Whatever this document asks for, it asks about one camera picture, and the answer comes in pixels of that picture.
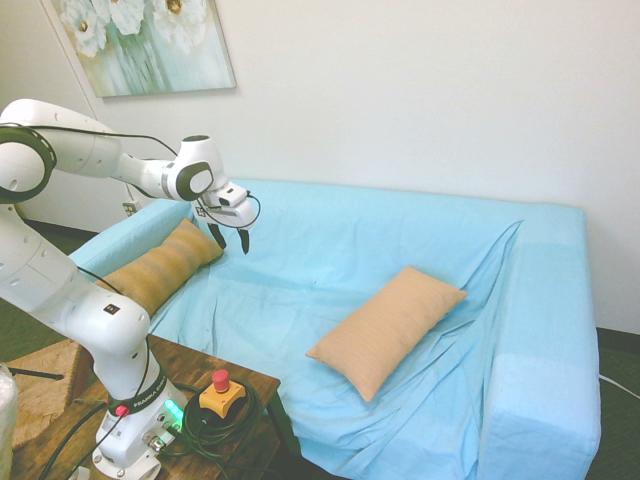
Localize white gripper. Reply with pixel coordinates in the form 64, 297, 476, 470
196, 192, 257, 256

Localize orange woven pillow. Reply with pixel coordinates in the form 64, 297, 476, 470
93, 216, 225, 318
305, 265, 470, 403

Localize sofa with light blue cover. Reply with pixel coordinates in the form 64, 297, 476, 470
67, 177, 602, 480

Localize brown wooden table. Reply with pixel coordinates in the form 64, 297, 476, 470
8, 333, 303, 480

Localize yellow emergency stop button box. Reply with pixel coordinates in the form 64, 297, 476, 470
198, 369, 247, 419

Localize floral canvas painting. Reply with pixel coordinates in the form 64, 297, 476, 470
39, 0, 238, 99

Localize woven rattan stool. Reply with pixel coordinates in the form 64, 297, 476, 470
0, 339, 99, 452

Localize white plastic wrap bundle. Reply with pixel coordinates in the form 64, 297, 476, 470
0, 361, 21, 480

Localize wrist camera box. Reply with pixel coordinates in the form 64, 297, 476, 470
212, 182, 250, 209

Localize coiled dark green cable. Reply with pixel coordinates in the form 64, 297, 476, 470
164, 383, 263, 459

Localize white floor cable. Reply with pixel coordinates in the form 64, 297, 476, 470
598, 372, 640, 397

